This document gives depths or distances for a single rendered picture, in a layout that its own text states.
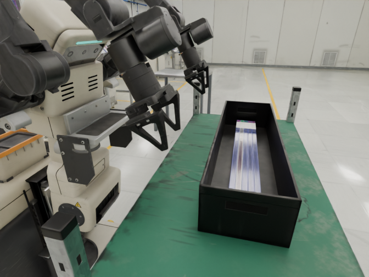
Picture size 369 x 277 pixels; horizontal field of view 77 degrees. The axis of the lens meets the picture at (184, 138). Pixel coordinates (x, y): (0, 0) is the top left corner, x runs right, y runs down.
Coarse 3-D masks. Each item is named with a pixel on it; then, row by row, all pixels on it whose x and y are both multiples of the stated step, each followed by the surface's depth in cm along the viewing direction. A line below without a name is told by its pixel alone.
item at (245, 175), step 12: (240, 120) 90; (240, 132) 80; (252, 132) 80; (240, 144) 72; (252, 144) 72; (240, 156) 65; (252, 156) 65; (240, 168) 59; (252, 168) 59; (240, 180) 54; (252, 180) 54
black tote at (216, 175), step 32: (224, 128) 92; (256, 128) 92; (224, 160) 69; (288, 160) 50; (224, 192) 41; (256, 192) 40; (288, 192) 45; (224, 224) 44; (256, 224) 42; (288, 224) 41
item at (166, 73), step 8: (160, 72) 308; (168, 72) 308; (176, 72) 308; (208, 88) 322; (200, 96) 287; (208, 96) 327; (200, 104) 292; (208, 104) 332; (168, 112) 361; (200, 112) 296; (208, 112) 336
